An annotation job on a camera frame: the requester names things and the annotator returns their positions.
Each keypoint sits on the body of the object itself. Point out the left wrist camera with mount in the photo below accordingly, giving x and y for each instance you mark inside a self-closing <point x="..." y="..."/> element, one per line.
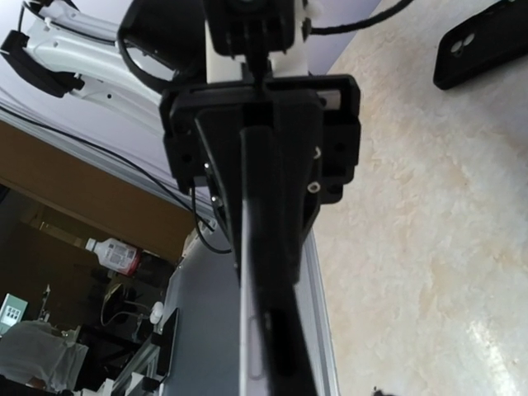
<point x="257" y="39"/>

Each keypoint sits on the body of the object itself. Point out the person in white shirt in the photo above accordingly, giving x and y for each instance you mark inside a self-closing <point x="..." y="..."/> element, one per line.
<point x="34" y="353"/>

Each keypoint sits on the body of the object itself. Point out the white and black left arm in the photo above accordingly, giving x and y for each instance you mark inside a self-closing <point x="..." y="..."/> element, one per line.
<point x="127" y="67"/>

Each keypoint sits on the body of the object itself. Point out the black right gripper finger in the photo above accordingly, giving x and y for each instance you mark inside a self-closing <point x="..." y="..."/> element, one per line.
<point x="383" y="392"/>

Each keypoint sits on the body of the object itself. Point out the black phone case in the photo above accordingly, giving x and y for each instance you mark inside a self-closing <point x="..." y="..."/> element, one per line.
<point x="276" y="290"/>
<point x="485" y="41"/>

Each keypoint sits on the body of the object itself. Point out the white bottle with label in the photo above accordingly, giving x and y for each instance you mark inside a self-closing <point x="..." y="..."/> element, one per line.
<point x="115" y="255"/>

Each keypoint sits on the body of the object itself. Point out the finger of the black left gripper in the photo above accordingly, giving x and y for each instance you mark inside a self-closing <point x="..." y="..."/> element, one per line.
<point x="222" y="132"/>
<point x="298" y="133"/>

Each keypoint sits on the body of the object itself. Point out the grey-edged black smartphone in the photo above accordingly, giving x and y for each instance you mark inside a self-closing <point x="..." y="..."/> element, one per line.
<point x="254" y="378"/>

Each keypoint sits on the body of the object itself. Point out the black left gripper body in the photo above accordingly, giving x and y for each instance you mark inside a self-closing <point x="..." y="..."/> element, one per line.
<point x="336" y="157"/>

